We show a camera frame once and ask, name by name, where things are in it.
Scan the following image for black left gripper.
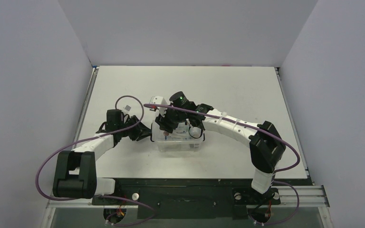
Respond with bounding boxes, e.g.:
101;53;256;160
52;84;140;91
118;116;153;141

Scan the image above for blue white wipe packets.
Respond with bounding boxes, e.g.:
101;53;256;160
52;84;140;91
170;130;190;140

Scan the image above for clear plastic box lid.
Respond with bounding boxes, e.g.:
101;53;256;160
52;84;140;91
151;121;205;145

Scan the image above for clear plastic medicine box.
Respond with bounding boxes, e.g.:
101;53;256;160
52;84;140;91
151;121;205;152

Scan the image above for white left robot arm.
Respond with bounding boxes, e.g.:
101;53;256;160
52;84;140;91
53;109;152;204

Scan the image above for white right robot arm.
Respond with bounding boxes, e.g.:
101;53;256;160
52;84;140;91
149;91;286;203

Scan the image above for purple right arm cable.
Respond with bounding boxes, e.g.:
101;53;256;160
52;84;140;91
143;104;301;226

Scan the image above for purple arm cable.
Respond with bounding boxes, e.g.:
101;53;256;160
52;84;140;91
143;104;301;226
35;95;158;227

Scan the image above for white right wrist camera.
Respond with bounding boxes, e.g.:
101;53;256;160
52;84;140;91
149;96;169;117

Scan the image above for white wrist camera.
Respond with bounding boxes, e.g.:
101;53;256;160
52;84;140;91
149;96;169;117
122;105;131;114

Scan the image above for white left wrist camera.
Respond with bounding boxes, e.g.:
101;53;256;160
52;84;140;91
122;105;131;114

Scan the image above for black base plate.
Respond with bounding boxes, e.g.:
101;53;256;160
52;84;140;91
59;178;314;220

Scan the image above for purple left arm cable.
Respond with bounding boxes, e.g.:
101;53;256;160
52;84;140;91
35;95;158;227

